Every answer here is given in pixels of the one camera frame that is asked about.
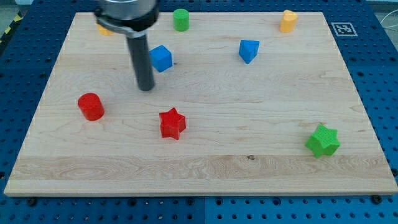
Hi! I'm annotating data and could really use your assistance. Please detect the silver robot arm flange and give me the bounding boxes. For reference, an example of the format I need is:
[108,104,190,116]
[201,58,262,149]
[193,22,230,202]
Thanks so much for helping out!
[94,0,160,39]

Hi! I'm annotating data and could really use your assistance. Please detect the yellow hexagon block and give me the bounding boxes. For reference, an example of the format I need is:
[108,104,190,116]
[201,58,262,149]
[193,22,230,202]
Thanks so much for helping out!
[97,24,113,35]

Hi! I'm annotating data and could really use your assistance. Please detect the red star block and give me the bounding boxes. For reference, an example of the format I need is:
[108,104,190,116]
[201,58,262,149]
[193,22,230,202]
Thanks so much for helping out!
[159,108,186,140]

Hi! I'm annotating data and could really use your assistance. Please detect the wooden board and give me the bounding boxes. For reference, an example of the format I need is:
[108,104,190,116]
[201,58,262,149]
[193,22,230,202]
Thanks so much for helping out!
[4,12,397,197]

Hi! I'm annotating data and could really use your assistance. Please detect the blue cube block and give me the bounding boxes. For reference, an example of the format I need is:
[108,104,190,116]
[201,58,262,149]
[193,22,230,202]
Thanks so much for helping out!
[149,45,173,72]

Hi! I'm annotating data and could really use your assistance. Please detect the blue pentagon block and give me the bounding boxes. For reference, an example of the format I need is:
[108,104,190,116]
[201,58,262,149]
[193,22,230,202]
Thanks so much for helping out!
[238,40,260,64]

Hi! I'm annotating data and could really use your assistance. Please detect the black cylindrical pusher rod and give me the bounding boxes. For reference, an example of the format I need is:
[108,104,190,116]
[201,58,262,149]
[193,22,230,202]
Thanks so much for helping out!
[126,34,155,91]

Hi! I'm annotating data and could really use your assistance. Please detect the green cylinder block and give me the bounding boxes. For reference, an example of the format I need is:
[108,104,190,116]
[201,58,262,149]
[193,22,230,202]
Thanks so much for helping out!
[173,9,190,32]

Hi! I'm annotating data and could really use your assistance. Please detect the red cylinder block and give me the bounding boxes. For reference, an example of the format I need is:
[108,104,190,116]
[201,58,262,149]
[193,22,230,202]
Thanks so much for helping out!
[78,93,104,121]

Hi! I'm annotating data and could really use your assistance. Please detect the green star block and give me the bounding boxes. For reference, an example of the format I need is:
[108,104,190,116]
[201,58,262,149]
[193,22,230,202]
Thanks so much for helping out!
[305,124,340,158]

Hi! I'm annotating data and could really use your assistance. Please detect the yellow heart block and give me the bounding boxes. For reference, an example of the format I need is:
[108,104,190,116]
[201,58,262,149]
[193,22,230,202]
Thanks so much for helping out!
[279,10,298,33]

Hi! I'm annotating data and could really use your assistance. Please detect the white fiducial marker tag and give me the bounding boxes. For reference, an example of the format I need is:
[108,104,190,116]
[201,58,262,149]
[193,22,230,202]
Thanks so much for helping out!
[331,22,358,37]

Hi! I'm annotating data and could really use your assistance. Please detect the black yellow hazard tape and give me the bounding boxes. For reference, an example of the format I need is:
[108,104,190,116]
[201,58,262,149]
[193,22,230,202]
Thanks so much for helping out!
[1,11,24,44]

